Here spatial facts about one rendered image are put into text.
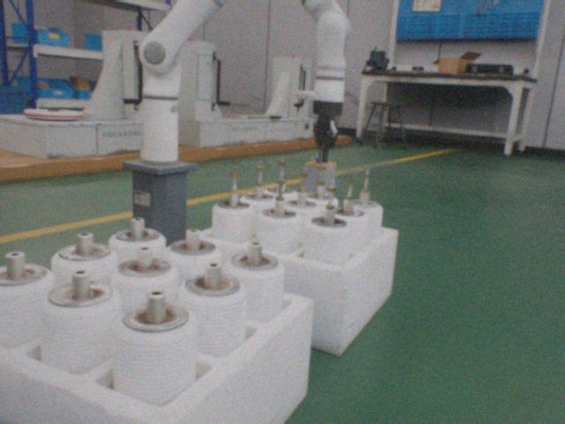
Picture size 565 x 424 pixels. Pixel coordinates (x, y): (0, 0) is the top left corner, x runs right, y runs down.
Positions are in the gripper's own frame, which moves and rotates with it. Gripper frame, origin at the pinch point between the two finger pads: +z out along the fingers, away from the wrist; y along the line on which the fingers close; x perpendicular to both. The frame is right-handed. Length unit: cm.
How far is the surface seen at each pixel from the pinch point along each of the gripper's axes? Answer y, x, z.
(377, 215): -12.6, -10.4, 12.1
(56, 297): -58, 56, 10
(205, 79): 249, -5, -19
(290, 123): 308, -89, 12
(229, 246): -17.2, 27.1, 17.7
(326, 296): -33.4, 10.2, 23.4
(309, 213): -13.4, 7.6, 11.3
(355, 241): -21.5, -0.8, 15.9
